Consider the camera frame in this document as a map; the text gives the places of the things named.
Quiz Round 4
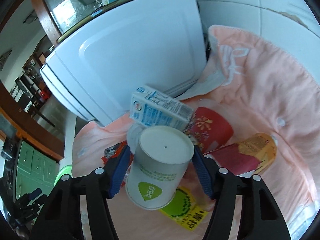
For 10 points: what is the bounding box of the yellow energy drink bottle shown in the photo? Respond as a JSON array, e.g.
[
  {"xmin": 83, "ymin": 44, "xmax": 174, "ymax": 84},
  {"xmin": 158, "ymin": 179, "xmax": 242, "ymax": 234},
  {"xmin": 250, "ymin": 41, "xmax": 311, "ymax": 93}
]
[{"xmin": 204, "ymin": 133, "xmax": 277, "ymax": 178}]

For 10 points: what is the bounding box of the yellow green drink box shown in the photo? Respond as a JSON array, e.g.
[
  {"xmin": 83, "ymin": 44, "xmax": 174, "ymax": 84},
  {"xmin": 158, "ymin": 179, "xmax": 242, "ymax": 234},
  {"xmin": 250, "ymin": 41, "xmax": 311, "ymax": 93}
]
[{"xmin": 159, "ymin": 186, "xmax": 209, "ymax": 231}]

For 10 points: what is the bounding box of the orange snack wrapper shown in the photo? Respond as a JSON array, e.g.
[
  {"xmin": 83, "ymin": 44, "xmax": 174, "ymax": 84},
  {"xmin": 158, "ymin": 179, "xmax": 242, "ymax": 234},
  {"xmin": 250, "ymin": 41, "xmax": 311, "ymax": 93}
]
[{"xmin": 101, "ymin": 141, "xmax": 127, "ymax": 165}]

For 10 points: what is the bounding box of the red plastic cup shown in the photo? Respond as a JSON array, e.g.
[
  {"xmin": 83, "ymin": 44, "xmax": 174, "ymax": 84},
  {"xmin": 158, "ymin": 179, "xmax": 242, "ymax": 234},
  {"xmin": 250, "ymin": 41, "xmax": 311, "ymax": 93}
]
[{"xmin": 185, "ymin": 107, "xmax": 234, "ymax": 153}]

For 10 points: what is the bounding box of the white paper cup green logo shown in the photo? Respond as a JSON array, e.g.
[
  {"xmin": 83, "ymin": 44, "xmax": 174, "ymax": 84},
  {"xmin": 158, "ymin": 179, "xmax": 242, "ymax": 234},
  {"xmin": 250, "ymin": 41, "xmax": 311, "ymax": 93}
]
[{"xmin": 125, "ymin": 126, "xmax": 194, "ymax": 210}]

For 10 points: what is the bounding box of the blue white milk carton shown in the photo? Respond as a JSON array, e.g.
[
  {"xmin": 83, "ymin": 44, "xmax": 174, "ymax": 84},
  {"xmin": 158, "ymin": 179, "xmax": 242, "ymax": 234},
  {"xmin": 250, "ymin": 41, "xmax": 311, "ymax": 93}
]
[{"xmin": 130, "ymin": 86, "xmax": 194, "ymax": 131}]

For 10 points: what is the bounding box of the green lower cabinet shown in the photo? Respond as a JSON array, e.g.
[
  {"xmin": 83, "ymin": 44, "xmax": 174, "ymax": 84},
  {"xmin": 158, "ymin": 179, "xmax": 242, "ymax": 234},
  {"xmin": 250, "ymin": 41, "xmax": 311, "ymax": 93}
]
[{"xmin": 14, "ymin": 140, "xmax": 59, "ymax": 199}]

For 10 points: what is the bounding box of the green plastic basket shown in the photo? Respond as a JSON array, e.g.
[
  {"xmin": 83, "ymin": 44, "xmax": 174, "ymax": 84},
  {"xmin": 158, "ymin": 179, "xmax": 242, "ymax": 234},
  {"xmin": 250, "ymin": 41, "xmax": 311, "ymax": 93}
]
[{"xmin": 54, "ymin": 165, "xmax": 73, "ymax": 186}]

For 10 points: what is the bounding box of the pink patterned towel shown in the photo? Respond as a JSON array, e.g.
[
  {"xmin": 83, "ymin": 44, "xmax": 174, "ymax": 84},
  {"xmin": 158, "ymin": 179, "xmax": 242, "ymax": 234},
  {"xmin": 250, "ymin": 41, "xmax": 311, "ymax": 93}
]
[{"xmin": 72, "ymin": 25, "xmax": 319, "ymax": 239}]

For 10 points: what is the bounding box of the white microwave oven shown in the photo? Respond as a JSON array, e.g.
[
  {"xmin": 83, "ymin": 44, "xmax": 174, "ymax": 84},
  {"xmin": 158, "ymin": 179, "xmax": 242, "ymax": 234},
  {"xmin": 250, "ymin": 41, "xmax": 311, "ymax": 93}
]
[{"xmin": 40, "ymin": 0, "xmax": 207, "ymax": 126}]

